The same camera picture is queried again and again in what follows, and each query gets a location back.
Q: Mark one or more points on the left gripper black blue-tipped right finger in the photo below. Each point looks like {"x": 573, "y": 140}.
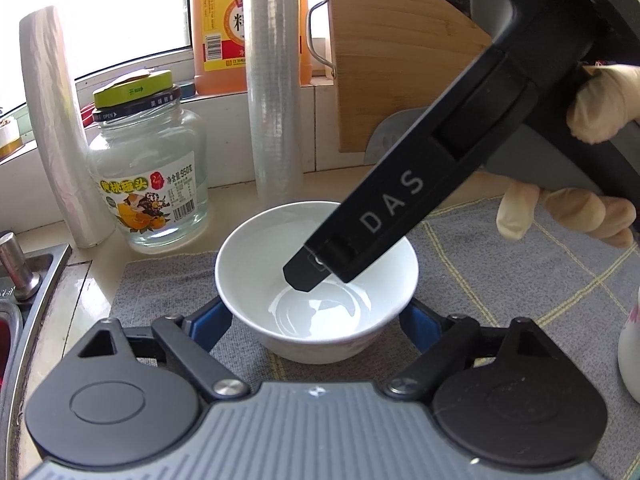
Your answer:
{"x": 508, "y": 395}

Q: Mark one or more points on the plastic wrap roll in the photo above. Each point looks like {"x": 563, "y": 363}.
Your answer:
{"x": 272, "y": 75}
{"x": 54, "y": 113}

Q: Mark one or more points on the steel sink faucet knob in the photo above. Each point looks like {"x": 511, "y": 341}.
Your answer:
{"x": 26, "y": 281}

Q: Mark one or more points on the bamboo cutting board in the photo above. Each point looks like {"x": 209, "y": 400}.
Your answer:
{"x": 390, "y": 55}

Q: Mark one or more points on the plastic wrap roll left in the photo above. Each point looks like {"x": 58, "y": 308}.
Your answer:
{"x": 54, "y": 113}

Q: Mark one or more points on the plastic wrap roll centre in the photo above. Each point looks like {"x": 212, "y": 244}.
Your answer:
{"x": 272, "y": 75}

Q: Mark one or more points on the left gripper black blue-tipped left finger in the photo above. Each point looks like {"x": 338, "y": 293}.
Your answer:
{"x": 128, "y": 394}

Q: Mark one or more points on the orange oil jug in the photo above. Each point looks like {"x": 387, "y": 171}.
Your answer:
{"x": 217, "y": 38}

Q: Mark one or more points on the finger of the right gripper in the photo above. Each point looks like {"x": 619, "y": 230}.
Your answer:
{"x": 366, "y": 225}

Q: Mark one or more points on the grey checked dish mat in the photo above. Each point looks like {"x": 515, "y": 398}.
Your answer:
{"x": 579, "y": 290}

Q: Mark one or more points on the white ceramic bowl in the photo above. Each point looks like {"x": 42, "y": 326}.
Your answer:
{"x": 333, "y": 322}

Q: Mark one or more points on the glass jar green lid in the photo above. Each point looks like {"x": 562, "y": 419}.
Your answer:
{"x": 149, "y": 161}

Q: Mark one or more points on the gloved right hand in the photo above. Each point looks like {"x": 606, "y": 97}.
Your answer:
{"x": 604, "y": 104}

